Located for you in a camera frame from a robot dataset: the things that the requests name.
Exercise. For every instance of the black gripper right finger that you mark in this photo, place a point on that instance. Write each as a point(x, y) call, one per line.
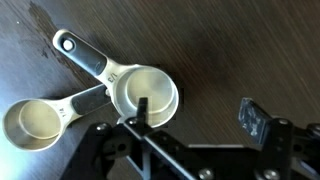
point(283, 146)

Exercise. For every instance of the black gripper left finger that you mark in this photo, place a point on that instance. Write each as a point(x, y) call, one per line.
point(90, 150)

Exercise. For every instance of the third-cup steel measuring cup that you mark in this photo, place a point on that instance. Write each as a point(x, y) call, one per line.
point(150, 86)

